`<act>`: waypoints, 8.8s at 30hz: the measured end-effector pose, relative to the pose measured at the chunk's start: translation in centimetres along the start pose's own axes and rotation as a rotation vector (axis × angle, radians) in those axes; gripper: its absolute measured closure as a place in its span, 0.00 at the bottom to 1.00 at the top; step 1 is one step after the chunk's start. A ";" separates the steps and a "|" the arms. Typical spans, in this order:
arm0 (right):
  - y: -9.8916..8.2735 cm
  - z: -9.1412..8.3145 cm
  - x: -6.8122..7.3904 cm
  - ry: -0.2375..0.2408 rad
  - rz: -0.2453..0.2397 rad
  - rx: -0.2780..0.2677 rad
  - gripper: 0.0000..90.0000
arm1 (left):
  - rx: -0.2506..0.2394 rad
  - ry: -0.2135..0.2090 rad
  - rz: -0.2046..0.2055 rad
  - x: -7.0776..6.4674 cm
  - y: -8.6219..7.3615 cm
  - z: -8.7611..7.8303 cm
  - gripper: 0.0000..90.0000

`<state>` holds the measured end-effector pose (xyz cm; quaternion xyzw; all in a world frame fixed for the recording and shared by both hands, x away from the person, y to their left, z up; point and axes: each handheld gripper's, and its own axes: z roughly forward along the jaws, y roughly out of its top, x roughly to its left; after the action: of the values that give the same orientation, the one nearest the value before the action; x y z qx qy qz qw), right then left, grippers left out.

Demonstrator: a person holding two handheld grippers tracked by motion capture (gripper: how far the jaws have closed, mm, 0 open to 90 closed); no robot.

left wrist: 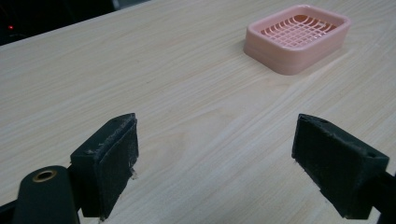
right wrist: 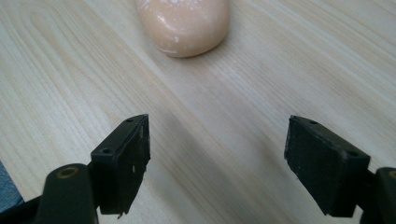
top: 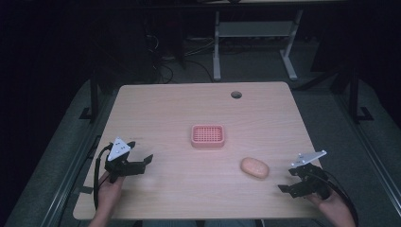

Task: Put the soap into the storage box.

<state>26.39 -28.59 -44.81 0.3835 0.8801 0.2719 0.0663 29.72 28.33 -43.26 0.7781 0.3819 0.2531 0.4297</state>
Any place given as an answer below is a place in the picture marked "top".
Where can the white metal desk frame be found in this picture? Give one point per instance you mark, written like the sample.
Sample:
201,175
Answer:
255,29

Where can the person's right hand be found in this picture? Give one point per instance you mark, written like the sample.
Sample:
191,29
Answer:
329,202

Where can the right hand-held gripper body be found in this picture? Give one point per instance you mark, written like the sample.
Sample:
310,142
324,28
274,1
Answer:
312,181

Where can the black metal stand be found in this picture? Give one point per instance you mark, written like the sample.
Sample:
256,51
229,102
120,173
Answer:
93,97
354,94

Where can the grey metal rail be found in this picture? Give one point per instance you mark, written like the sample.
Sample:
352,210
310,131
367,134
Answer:
60,195
378,170

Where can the orange soap bar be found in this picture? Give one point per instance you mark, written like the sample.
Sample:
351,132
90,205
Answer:
254,167

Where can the person's left hand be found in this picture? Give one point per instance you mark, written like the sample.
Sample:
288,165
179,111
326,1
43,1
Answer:
108,192

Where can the pink soap dish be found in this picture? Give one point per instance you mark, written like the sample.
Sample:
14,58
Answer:
207,136

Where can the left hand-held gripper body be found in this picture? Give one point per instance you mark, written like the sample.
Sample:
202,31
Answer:
118,150

